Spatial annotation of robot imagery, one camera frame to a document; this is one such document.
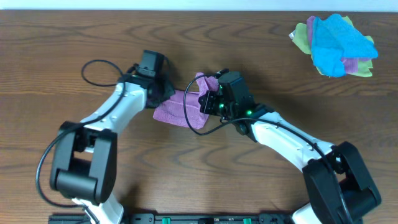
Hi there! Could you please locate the purple microfiber cloth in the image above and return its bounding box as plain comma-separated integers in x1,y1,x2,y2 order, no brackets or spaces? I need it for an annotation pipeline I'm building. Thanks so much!
153,77,218,129

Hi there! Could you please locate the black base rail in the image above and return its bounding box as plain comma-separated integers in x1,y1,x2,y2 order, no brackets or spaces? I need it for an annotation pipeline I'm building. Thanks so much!
48,213,312,224

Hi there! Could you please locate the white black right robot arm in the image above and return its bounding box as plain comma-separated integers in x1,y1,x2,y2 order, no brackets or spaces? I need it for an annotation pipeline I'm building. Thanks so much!
198,91,382,223

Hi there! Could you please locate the blue microfiber cloth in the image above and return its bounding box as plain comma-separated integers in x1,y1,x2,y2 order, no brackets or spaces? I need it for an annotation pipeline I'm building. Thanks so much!
311,14,379,78

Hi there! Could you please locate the green microfiber cloth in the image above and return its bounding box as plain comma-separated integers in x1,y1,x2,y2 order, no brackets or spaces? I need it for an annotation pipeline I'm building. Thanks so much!
291,16,374,78

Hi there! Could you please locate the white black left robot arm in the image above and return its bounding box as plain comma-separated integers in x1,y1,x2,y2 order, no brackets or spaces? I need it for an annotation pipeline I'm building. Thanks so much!
50,74,175,223

